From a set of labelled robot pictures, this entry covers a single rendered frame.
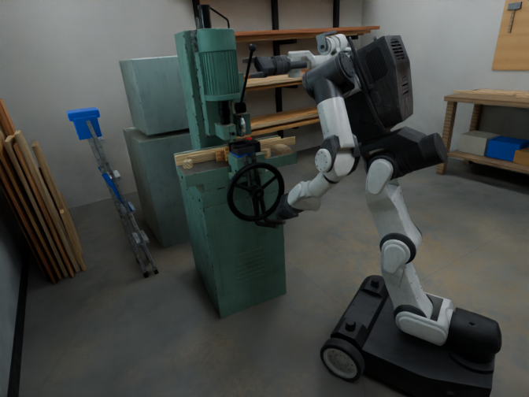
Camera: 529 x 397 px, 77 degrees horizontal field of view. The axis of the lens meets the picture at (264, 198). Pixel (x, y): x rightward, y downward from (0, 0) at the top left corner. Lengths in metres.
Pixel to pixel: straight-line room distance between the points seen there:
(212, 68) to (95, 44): 2.36
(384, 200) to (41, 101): 3.28
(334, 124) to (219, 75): 0.73
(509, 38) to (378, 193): 3.28
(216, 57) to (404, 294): 1.34
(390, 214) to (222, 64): 0.99
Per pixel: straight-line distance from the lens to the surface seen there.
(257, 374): 1.78
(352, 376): 1.72
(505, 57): 4.45
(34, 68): 3.85
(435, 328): 1.62
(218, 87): 1.65
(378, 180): 1.35
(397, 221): 1.44
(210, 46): 1.64
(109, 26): 3.92
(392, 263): 1.48
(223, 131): 1.70
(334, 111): 1.10
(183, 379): 1.84
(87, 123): 2.14
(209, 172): 1.60
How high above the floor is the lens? 1.41
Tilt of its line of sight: 24 degrees down
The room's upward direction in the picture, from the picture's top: 4 degrees counter-clockwise
